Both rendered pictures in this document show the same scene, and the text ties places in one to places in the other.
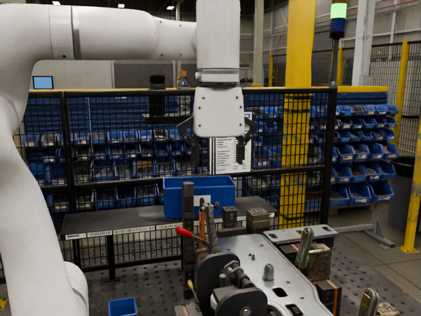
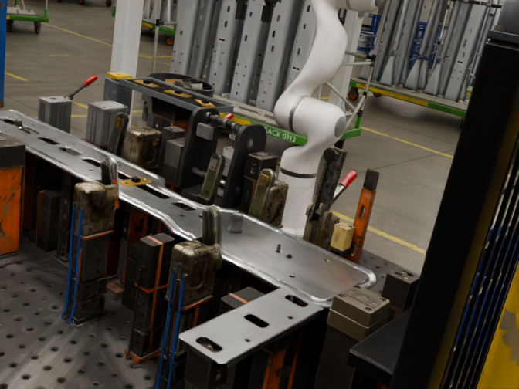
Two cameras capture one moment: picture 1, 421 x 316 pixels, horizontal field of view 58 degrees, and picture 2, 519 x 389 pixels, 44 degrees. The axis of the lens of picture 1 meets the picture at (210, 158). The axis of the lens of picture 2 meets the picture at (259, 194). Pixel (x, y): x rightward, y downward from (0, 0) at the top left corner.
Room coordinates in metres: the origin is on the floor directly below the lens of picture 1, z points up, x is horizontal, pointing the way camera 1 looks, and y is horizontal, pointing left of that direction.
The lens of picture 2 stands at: (2.14, -1.00, 1.57)
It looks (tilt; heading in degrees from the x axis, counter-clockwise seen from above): 19 degrees down; 141
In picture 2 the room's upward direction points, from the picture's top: 10 degrees clockwise
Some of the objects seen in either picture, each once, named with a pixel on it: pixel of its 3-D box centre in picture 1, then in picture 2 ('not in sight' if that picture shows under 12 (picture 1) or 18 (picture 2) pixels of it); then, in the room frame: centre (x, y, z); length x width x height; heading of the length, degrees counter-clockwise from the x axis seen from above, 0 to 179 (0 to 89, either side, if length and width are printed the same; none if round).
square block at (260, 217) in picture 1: (256, 251); (340, 383); (1.48, -0.20, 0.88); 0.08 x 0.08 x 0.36; 16
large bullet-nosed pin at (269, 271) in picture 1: (269, 273); (235, 223); (1.06, -0.18, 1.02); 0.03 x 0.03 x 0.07
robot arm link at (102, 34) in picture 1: (156, 37); not in sight; (0.77, 0.10, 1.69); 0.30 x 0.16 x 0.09; 107
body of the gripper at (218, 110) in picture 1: (218, 108); not in sight; (0.77, -0.02, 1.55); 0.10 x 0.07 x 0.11; 99
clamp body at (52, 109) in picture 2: not in sight; (52, 151); (0.12, -0.27, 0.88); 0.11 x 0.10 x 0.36; 106
